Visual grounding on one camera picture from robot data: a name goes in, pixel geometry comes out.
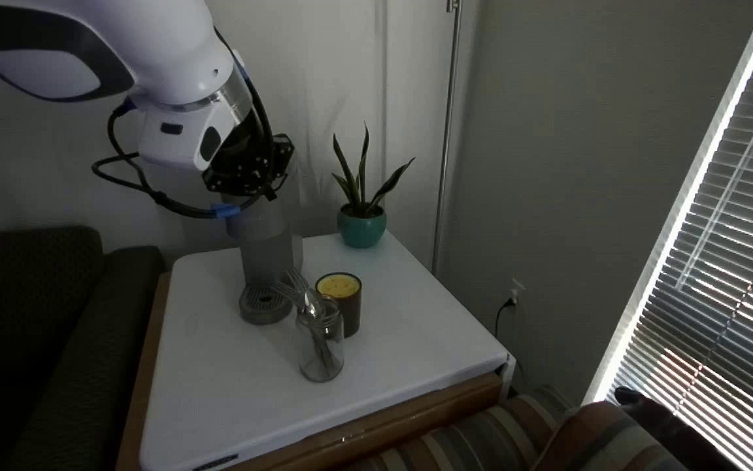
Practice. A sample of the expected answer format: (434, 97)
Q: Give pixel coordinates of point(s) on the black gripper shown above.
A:
(250, 160)

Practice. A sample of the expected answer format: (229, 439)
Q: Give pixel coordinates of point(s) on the grey pod coffee maker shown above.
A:
(268, 257)

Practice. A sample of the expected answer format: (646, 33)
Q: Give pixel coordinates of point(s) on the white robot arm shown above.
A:
(131, 62)

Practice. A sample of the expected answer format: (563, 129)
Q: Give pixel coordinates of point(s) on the snake plant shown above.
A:
(362, 188)

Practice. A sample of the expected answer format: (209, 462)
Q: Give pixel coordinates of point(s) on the teal plant pot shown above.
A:
(362, 232)

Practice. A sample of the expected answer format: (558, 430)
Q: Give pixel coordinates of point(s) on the yellow candle in dark glass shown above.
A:
(348, 313)

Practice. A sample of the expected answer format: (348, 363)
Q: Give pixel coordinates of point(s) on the clear glass jar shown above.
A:
(319, 350)

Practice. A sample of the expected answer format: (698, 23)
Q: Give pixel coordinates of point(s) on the dark fabric couch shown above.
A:
(37, 350)

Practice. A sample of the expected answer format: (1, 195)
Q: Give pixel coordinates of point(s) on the wooden side table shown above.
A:
(410, 418)

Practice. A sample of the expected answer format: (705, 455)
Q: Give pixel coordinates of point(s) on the striped fabric sofa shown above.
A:
(481, 436)

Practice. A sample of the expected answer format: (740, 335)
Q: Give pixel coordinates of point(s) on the window blinds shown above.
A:
(725, 305)

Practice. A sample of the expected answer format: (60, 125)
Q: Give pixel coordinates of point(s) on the white wall conduit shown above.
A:
(443, 173)

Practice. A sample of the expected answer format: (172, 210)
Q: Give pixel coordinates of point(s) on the white wall outlet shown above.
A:
(512, 291)

